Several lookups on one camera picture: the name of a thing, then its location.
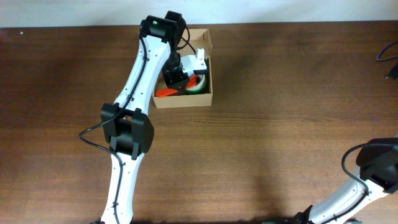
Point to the white masking tape roll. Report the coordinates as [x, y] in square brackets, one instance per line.
[196, 84]

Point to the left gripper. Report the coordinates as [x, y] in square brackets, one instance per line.
[181, 77]

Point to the orange utility knife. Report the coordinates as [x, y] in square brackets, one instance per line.
[163, 93]

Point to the brown cardboard box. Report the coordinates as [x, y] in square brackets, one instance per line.
[199, 39]

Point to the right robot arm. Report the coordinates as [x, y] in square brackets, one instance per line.
[372, 171]

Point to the green tape roll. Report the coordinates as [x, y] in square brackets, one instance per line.
[199, 89]

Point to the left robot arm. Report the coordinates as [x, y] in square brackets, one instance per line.
[125, 122]

